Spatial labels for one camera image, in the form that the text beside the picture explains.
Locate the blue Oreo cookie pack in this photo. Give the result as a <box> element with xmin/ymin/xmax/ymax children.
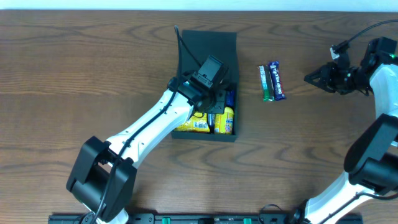
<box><xmin>226</xmin><ymin>90</ymin><xmax>235</xmax><ymax>108</ymax></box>

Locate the yellow candy bag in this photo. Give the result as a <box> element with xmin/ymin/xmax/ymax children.
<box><xmin>175</xmin><ymin>112</ymin><xmax>210</xmax><ymax>133</ymax></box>

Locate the yellow Mentos bottle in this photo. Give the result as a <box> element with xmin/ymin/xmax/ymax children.
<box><xmin>214</xmin><ymin>107</ymin><xmax>234</xmax><ymax>134</ymax></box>

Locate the Dairy Milk chocolate bar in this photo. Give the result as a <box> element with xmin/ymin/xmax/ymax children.
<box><xmin>268</xmin><ymin>61</ymin><xmax>286</xmax><ymax>101</ymax></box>

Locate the dark green gift box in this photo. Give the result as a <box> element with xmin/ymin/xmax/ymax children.
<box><xmin>171</xmin><ymin>30</ymin><xmax>239</xmax><ymax>142</ymax></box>

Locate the green white chocolate bar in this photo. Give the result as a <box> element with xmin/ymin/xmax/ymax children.
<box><xmin>258</xmin><ymin>65</ymin><xmax>274</xmax><ymax>101</ymax></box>

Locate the small blue gum box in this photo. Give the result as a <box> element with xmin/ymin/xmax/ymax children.
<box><xmin>207</xmin><ymin>114</ymin><xmax>215</xmax><ymax>127</ymax></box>

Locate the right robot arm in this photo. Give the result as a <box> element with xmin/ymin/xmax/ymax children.
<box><xmin>289</xmin><ymin>37</ymin><xmax>397</xmax><ymax>223</ymax></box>

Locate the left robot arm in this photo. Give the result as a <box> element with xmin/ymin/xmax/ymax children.
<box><xmin>66</xmin><ymin>55</ymin><xmax>228</xmax><ymax>223</ymax></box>

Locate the black mounting rail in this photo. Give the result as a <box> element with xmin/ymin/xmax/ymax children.
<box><xmin>47</xmin><ymin>212</ymin><xmax>288</xmax><ymax>224</ymax></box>

